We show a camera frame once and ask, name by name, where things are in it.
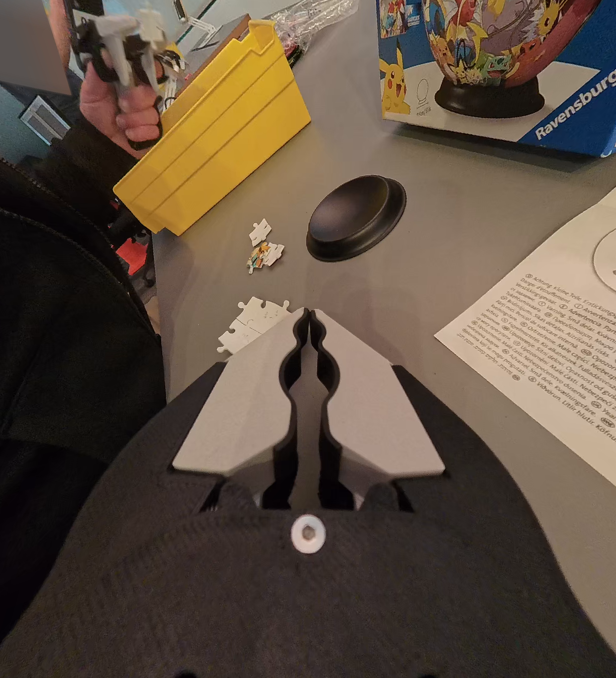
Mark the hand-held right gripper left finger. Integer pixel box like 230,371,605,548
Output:
172,309,310,508

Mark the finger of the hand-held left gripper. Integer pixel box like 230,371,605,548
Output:
137,10,168,88
93,13,140,88

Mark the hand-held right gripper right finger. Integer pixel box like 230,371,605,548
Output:
309,309,446,510

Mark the joined white puzzle section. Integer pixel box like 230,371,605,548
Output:
216,297,291,355

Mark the yellow plastic bin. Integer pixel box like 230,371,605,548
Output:
113,19,311,236

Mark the person's left forearm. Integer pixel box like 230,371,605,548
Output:
38,119,144,223

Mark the black round puzzle stand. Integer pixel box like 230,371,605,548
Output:
306,175,407,262

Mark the printed puzzle box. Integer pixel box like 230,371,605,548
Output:
377,0,616,158

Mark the person's left hand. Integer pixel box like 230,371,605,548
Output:
79,69,163,154

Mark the brown wooden board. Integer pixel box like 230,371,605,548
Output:
173,13,251,99

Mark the grey framed cabinet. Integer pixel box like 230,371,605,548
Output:
19,95,71,145

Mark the clear plastic bag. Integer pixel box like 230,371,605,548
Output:
271,0,362,67

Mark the white instruction sheet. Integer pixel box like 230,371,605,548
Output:
434,159,616,513

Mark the red floor object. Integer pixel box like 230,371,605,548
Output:
117,238,152,276

